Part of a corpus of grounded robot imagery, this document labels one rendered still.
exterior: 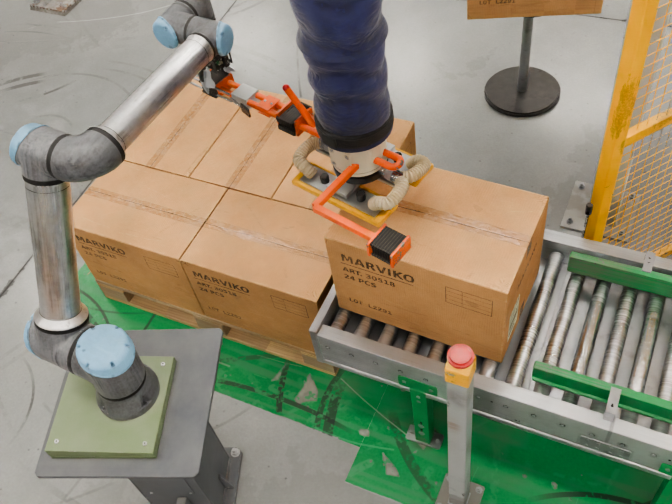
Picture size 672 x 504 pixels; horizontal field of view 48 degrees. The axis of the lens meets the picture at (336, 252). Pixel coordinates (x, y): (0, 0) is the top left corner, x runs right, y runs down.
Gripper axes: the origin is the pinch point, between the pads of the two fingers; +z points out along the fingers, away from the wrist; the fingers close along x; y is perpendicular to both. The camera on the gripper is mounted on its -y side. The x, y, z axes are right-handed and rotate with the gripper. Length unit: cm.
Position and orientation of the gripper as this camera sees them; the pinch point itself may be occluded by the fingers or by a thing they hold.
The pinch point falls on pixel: (216, 82)
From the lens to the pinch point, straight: 261.3
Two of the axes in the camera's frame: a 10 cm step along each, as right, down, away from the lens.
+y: 7.7, 4.4, -4.7
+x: 6.3, -6.6, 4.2
